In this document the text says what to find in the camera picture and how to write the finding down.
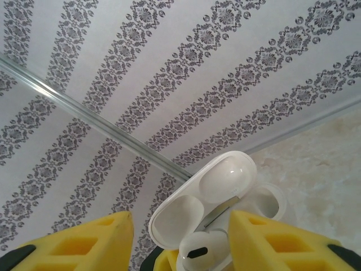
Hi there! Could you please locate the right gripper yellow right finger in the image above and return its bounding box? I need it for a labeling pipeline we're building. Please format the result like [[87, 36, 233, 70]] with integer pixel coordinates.
[[227, 209, 361, 271]]

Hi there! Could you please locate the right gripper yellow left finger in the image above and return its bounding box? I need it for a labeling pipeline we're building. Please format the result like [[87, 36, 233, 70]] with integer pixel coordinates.
[[0, 210, 135, 271]]

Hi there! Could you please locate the white earbud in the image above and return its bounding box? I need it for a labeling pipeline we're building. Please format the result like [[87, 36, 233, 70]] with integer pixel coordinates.
[[177, 229, 230, 271]]

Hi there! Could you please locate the white charging case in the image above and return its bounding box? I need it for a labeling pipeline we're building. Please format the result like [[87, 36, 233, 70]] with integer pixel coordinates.
[[148, 150, 286, 255]]

